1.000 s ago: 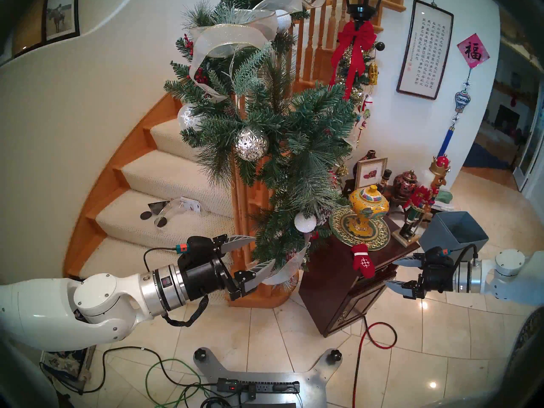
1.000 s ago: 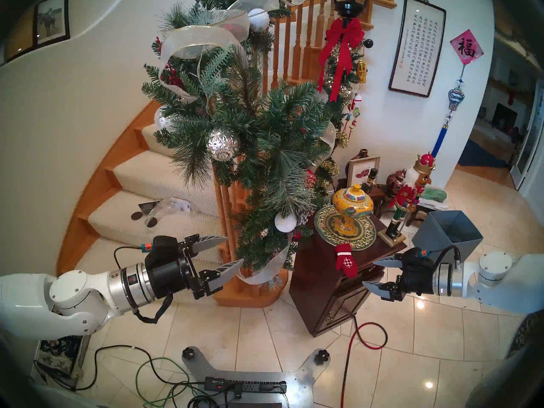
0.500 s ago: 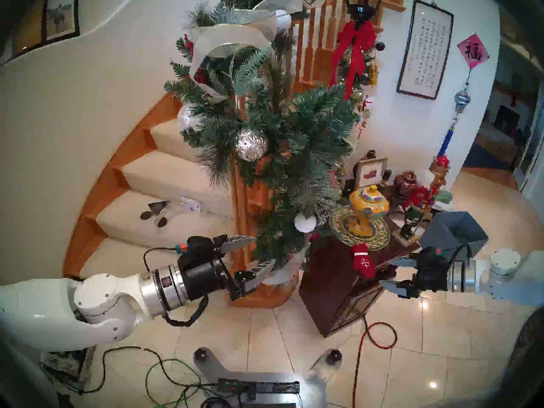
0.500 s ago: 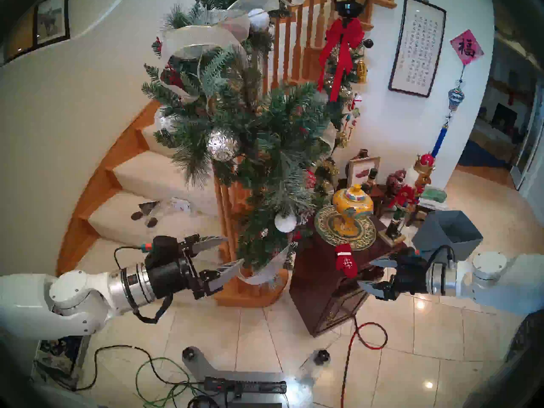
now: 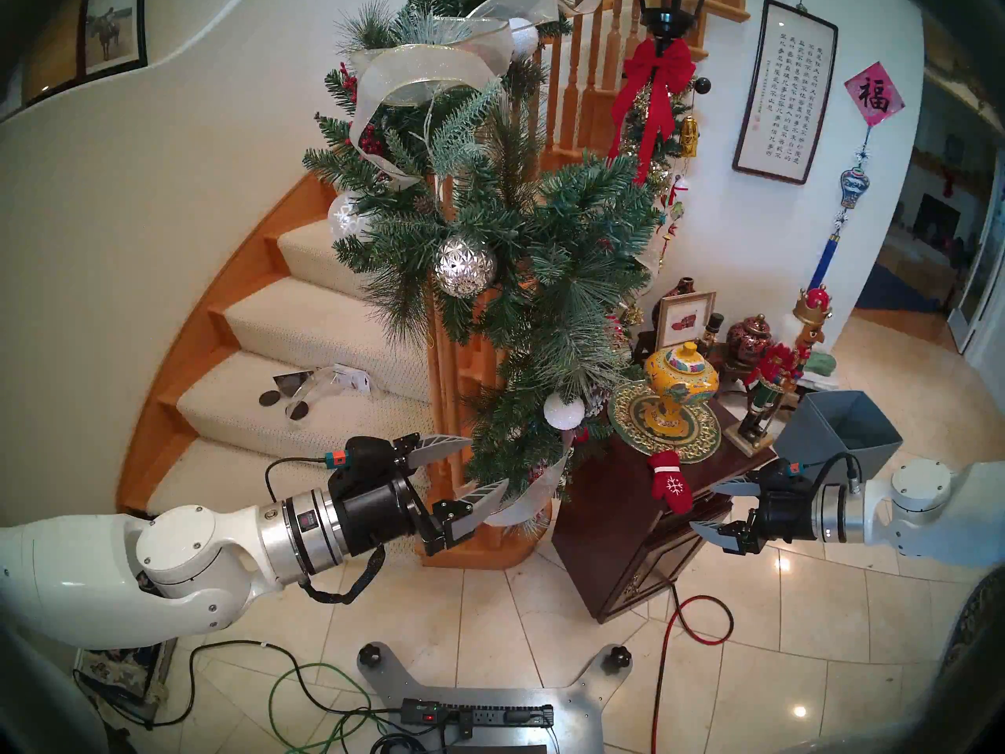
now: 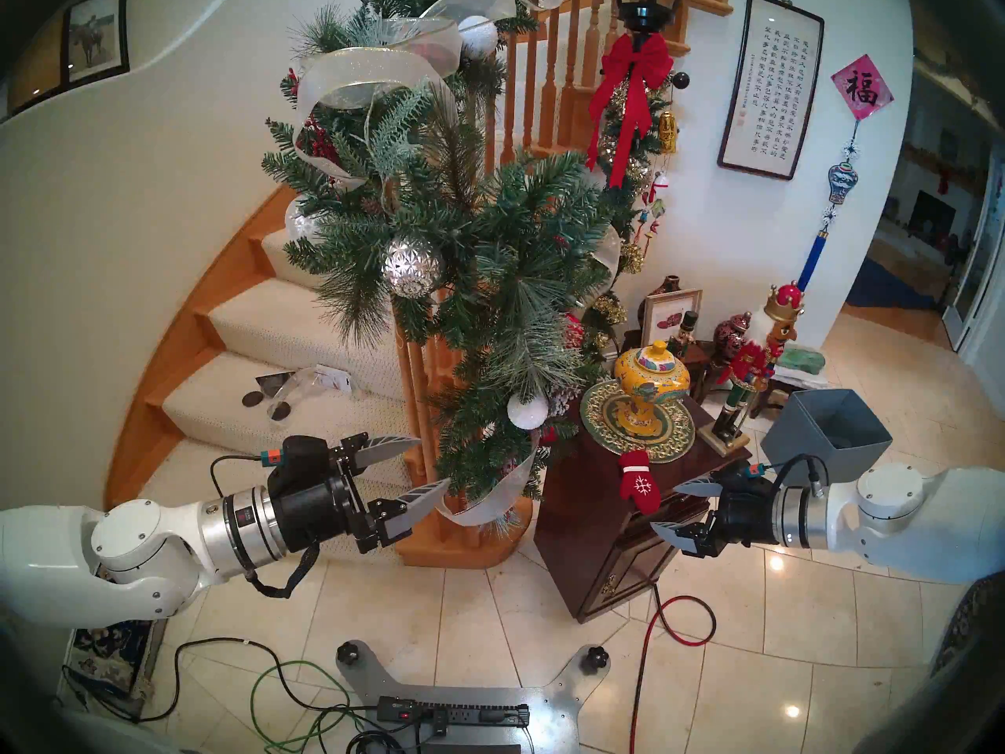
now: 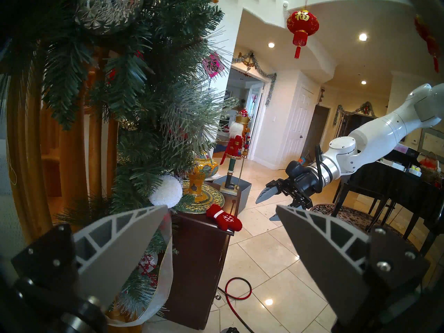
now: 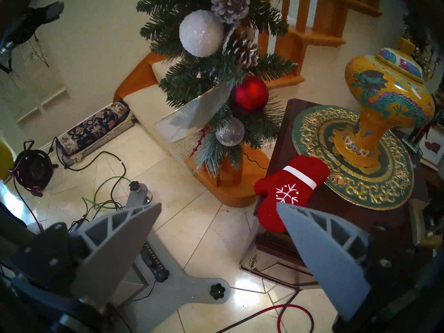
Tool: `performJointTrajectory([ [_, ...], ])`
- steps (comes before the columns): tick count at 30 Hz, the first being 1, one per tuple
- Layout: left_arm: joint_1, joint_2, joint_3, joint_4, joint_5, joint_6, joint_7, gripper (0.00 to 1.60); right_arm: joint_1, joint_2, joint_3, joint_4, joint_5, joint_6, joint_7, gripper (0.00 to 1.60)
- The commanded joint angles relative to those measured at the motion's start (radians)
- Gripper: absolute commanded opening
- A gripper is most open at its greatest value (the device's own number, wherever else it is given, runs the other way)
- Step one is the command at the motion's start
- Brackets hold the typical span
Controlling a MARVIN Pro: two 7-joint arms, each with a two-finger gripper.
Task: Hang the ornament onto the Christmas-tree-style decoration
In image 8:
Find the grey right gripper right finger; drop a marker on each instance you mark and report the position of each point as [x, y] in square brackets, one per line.
[326, 252]

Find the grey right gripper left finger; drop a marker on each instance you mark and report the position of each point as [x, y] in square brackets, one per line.
[114, 245]

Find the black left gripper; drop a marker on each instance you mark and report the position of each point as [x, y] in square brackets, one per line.
[17, 30]

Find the red knitted mitten ornament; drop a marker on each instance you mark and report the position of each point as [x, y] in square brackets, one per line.
[277, 183]

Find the white glitter ball ornament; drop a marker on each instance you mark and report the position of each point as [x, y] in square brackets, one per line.
[201, 34]

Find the clear snowflake ball ornament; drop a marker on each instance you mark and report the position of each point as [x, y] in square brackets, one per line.
[230, 133]

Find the shiny red ball ornament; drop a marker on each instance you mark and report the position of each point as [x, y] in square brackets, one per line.
[249, 93]

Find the black power strip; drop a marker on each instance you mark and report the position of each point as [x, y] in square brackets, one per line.
[156, 266]

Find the dark wooden side cabinet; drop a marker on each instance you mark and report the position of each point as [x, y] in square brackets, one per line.
[333, 202]

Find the black base knob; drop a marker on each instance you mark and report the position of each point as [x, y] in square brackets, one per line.
[217, 291]
[135, 187]

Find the wooden stair railing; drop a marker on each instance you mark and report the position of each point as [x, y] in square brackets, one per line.
[236, 193]

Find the green gold round mat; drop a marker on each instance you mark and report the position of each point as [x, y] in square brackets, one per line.
[312, 138]

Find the blue floral small rug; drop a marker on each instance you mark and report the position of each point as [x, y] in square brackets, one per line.
[93, 127]

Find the carpeted wooden staircase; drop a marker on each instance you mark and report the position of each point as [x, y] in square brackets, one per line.
[149, 100]

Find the red berry sprig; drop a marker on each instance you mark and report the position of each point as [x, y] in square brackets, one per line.
[199, 141]

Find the yellow potted plant red ribbon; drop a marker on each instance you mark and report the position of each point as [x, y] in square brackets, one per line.
[5, 160]

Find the small framed red picture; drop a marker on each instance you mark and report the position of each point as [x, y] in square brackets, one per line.
[432, 152]

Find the sheer white ribbon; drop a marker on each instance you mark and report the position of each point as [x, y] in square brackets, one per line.
[194, 113]

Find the green pine garland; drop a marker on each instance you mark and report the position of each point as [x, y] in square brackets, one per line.
[194, 82]

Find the yellow porcelain dragon jar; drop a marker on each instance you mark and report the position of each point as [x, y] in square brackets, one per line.
[388, 93]

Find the frosted pine cone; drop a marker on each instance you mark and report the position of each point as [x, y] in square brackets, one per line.
[244, 49]
[230, 4]

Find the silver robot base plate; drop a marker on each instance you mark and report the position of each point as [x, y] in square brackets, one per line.
[194, 290]

